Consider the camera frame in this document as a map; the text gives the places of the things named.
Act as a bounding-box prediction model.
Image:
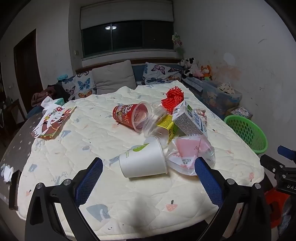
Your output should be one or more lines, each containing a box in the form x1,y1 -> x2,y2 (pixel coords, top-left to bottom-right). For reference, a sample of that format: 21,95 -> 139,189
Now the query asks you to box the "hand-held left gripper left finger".
25,157 -> 104,241

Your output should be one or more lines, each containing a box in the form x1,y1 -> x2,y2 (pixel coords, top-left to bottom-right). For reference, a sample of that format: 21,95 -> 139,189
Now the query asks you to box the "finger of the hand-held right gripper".
277,146 -> 296,163
260,154 -> 286,177

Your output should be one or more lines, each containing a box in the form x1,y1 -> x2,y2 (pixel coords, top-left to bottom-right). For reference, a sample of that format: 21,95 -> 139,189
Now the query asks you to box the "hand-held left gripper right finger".
194,157 -> 271,241

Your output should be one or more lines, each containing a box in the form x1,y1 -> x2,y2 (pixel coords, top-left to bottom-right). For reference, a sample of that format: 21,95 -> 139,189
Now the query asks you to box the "green plastic basket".
224,115 -> 268,155

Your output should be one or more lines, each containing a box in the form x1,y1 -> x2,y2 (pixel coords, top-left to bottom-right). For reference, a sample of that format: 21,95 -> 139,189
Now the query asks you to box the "white paper cup green label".
119,137 -> 168,178

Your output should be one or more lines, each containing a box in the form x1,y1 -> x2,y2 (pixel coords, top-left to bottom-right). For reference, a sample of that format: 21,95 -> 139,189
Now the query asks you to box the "white pink wrapper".
193,108 -> 208,124

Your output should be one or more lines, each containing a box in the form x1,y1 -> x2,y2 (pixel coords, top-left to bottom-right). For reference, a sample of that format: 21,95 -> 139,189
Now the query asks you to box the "clear bottle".
143,104 -> 176,145

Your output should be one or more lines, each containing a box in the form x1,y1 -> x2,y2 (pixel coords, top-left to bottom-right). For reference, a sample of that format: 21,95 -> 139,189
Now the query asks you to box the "red foam fruit net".
161,86 -> 185,114

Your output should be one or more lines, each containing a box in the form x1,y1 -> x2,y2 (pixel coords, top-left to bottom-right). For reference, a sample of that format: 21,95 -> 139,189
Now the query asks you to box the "red plastic stool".
264,187 -> 292,229

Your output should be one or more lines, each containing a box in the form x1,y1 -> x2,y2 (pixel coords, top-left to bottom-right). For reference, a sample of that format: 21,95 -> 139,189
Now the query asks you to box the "pink mask in clear bag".
166,135 -> 216,176

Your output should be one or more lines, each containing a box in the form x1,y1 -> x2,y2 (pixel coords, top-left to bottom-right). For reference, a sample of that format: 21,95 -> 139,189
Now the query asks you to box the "white quilted blanket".
18,80 -> 265,235

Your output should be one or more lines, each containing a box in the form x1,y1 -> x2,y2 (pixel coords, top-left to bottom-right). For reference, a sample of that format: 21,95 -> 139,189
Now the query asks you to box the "cardboard box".
225,107 -> 253,120

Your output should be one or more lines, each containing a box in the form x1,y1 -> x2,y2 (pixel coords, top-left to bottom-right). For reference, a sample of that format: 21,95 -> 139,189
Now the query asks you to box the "white milk carton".
172,100 -> 208,139

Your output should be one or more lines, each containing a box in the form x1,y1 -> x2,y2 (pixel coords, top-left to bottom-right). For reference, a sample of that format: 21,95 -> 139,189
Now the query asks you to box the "red printed paper bag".
32,105 -> 77,141

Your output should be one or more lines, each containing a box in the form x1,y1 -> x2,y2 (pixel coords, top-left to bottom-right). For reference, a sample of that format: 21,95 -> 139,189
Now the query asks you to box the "black phone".
9,170 -> 22,211

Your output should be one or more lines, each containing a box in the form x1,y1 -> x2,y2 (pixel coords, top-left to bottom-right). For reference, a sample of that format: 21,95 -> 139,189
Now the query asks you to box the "red printed plastic cup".
112,101 -> 151,133

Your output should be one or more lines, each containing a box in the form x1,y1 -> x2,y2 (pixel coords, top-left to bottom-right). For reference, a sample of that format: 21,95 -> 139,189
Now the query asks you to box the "grey star tablecloth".
0,112 -> 48,209

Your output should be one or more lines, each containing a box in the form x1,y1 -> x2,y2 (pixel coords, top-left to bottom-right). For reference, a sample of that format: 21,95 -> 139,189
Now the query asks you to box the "crumpled white paper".
0,163 -> 15,184

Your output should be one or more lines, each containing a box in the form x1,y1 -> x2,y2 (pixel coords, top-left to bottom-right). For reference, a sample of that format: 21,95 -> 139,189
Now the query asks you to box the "clear plastic storage box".
181,76 -> 243,114

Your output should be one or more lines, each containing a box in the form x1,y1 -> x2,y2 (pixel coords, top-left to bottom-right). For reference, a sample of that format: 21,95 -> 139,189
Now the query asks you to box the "teal tissue pack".
41,96 -> 65,109

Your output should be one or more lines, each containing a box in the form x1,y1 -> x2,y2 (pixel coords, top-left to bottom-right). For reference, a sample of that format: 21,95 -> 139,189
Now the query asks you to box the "patterned cloth in box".
217,82 -> 236,94

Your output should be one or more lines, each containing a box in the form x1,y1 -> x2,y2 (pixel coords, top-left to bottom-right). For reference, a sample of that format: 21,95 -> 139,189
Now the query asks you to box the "dark clothes pile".
31,84 -> 70,109

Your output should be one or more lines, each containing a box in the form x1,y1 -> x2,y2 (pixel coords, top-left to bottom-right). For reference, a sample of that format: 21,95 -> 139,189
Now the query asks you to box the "small butterfly print pillow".
62,71 -> 97,101

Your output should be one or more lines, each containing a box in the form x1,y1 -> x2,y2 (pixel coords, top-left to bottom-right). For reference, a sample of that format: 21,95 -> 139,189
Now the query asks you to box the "patterned flat box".
181,77 -> 204,93

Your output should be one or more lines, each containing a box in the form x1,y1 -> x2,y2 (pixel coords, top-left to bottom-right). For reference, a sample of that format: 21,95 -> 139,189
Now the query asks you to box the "wooden chair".
0,98 -> 26,140

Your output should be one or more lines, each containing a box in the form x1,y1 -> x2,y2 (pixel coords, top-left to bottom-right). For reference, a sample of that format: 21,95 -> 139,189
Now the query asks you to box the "grey pillow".
92,60 -> 137,95

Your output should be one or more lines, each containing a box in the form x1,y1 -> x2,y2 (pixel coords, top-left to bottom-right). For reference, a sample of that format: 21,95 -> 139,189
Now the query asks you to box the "orange fox plush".
200,65 -> 213,81

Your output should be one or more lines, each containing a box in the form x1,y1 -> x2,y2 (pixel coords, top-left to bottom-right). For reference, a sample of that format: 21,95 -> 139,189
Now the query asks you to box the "black white cow plush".
179,57 -> 200,78

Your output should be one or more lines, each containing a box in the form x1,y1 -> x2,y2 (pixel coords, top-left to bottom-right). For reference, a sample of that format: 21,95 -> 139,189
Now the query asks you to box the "blue sofa cushion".
132,64 -> 148,87

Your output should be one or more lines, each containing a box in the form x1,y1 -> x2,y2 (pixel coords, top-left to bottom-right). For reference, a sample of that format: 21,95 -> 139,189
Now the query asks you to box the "large butterfly print pillow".
141,62 -> 186,86

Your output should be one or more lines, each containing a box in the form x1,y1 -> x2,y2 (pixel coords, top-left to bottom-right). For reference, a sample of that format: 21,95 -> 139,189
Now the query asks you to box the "dark wooden door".
13,28 -> 44,112

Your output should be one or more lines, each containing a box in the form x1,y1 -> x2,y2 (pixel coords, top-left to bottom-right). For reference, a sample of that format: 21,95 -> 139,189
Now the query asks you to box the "hanging flower toy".
172,32 -> 185,55

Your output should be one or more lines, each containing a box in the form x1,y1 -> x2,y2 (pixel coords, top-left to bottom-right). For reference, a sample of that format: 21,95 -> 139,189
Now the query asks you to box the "dark window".
81,20 -> 174,58

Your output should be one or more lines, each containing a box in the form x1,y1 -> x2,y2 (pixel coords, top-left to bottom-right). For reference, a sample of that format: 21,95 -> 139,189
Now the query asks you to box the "white roller blind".
80,0 -> 174,30

